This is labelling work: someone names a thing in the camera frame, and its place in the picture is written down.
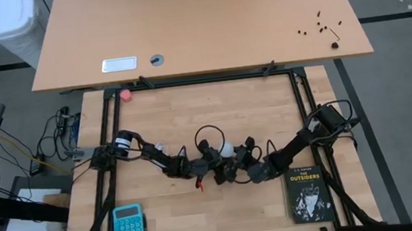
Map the black power adapter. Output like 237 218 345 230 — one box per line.
27 153 47 177

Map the white trash bin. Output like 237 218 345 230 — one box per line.
0 0 51 72

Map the black floor cable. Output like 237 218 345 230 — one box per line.
0 103 96 197

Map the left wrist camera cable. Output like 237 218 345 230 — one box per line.
192 123 228 156

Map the black hex key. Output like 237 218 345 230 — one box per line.
328 26 341 43

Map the round lamp socket base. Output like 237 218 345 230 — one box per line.
223 152 243 168

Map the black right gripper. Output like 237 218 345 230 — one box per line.
219 133 280 188

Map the black clamp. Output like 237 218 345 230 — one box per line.
137 73 155 91
260 59 277 79

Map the round grey desk grommet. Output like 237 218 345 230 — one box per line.
149 53 166 68

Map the teal calculator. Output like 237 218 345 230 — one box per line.
110 202 146 231

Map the white lamp power cord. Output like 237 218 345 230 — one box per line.
152 140 170 156

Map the grey metal bracket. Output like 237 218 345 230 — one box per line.
63 146 96 163

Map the small wooden board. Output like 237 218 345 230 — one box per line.
42 192 72 211

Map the beige wooden desk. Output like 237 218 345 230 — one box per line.
22 0 375 94

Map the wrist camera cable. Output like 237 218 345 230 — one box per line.
252 137 280 162
192 123 228 156

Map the black metal beam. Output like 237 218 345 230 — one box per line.
0 183 72 230

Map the black aluminium frame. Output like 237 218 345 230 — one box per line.
50 60 389 231

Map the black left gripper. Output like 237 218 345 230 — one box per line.
177 137 229 189

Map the white lightbulb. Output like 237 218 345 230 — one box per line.
217 139 238 160

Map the white sheet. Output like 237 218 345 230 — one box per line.
0 184 67 231

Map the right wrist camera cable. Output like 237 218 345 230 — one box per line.
252 137 280 162

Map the yellow floor cable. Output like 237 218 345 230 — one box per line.
0 128 71 181

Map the black paperback book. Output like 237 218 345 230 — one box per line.
282 163 337 226

